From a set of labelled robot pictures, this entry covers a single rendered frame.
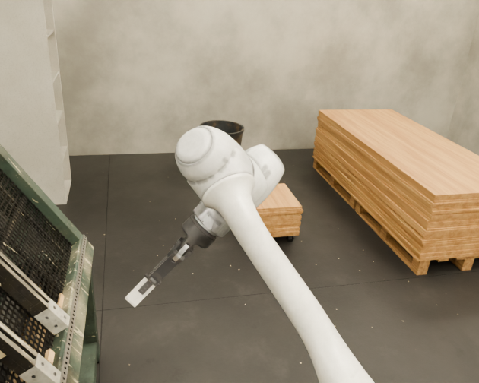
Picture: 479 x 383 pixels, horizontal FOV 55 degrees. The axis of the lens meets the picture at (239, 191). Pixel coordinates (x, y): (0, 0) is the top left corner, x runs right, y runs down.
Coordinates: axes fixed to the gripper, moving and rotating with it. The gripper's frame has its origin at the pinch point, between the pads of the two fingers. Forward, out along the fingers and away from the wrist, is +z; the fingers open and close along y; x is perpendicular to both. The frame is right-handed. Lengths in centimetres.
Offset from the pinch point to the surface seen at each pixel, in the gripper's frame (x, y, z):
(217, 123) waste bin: -44, -464, -39
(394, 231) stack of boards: 150, -322, -81
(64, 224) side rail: -45, -146, 58
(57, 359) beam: 0, -72, 70
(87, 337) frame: 8, -173, 110
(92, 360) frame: 19, -162, 112
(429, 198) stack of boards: 133, -274, -115
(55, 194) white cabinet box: -107, -373, 129
